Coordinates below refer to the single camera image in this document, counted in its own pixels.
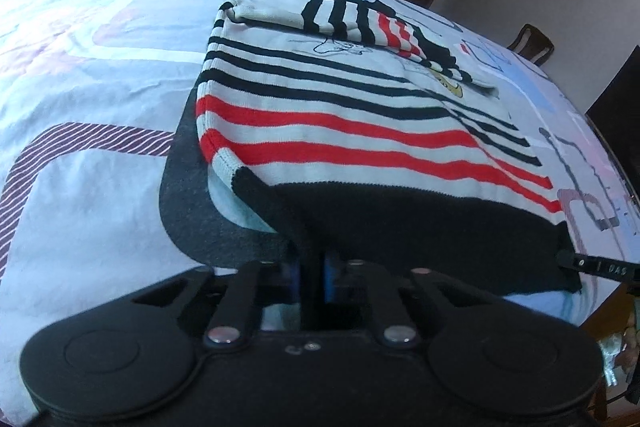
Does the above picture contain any patterned white bed sheet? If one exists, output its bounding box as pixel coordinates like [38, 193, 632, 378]
[1, 0, 639, 426]

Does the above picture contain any striped knit sweater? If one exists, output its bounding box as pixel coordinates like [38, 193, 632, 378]
[194, 0, 582, 296]

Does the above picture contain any dark wooden chair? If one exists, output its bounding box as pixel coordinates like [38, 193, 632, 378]
[506, 24, 554, 66]

